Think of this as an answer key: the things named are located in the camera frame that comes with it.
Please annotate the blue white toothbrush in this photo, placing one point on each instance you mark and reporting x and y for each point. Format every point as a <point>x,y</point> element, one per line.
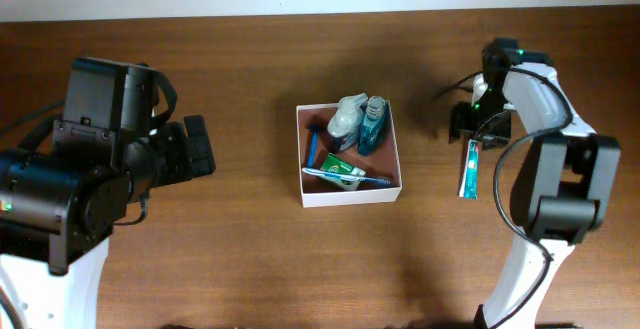
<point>382,182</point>

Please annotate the green white soap box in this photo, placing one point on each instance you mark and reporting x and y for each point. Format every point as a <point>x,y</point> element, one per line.
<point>336,165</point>

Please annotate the white square cardboard box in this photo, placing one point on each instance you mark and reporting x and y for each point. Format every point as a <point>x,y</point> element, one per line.
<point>383,162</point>

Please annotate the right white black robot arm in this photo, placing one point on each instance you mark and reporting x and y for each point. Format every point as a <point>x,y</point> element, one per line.
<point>551,184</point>

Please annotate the teal mouthwash bottle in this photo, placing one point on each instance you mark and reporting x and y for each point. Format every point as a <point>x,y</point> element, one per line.
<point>371,125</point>

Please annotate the blue disposable razor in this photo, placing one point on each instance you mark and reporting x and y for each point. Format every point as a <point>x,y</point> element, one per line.
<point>315,130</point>

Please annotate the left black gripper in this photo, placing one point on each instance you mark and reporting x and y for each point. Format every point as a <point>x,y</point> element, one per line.
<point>176,150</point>

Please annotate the teal white toothpaste tube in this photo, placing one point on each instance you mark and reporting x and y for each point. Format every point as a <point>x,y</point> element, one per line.
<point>469,179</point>

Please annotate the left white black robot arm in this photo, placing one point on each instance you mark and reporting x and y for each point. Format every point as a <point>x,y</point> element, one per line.
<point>68,184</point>

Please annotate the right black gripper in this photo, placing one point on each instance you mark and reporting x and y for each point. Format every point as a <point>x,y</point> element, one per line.
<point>481,127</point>

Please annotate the clear spray bottle dark liquid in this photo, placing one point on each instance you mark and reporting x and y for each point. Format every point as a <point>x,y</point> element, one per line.
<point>343,127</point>

